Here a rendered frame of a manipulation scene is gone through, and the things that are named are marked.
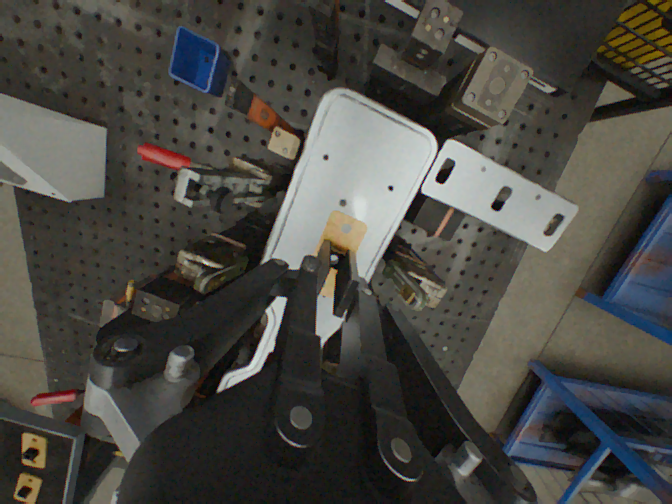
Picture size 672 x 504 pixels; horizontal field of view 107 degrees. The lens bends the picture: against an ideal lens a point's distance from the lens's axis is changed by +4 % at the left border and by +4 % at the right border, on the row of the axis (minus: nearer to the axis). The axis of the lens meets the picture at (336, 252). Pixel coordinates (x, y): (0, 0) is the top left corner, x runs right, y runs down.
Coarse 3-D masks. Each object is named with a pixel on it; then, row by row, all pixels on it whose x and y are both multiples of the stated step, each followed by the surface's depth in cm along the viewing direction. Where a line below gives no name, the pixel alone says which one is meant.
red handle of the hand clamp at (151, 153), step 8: (144, 144) 30; (152, 144) 31; (144, 152) 30; (152, 152) 31; (160, 152) 31; (168, 152) 32; (152, 160) 31; (160, 160) 31; (168, 160) 32; (176, 160) 32; (184, 160) 33; (192, 160) 34; (176, 168) 33; (208, 168) 35; (216, 168) 36; (256, 184) 39; (256, 192) 39
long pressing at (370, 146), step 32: (352, 96) 41; (320, 128) 43; (352, 128) 43; (384, 128) 43; (416, 128) 43; (320, 160) 44; (352, 160) 44; (384, 160) 44; (416, 160) 44; (288, 192) 46; (320, 192) 46; (352, 192) 46; (384, 192) 46; (416, 192) 46; (288, 224) 48; (320, 224) 48; (384, 224) 48; (288, 256) 50; (320, 320) 54; (256, 352) 57; (224, 384) 60
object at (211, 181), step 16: (176, 176) 26; (192, 176) 25; (208, 176) 26; (224, 176) 29; (240, 176) 33; (256, 176) 38; (176, 192) 25; (192, 192) 26; (208, 192) 26; (224, 192) 25; (240, 192) 36; (224, 208) 26
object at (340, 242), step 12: (336, 216) 22; (348, 216) 22; (324, 228) 23; (336, 228) 23; (360, 228) 23; (336, 240) 23; (348, 240) 23; (360, 240) 23; (336, 252) 22; (336, 264) 23; (324, 288) 24
